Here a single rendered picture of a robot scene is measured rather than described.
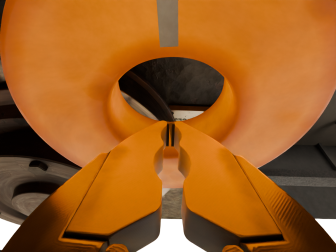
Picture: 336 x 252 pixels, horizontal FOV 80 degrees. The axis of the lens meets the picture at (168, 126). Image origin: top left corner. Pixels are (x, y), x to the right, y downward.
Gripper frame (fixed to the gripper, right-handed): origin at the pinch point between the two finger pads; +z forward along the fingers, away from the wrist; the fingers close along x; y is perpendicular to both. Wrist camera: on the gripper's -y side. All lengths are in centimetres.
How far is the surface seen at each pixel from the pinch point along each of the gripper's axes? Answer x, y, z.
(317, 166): 652, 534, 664
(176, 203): 5, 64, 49
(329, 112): 660, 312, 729
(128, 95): -5.9, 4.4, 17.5
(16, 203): -25.0, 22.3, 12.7
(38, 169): -17.2, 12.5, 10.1
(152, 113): -2.4, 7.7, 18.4
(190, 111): 5.9, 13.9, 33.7
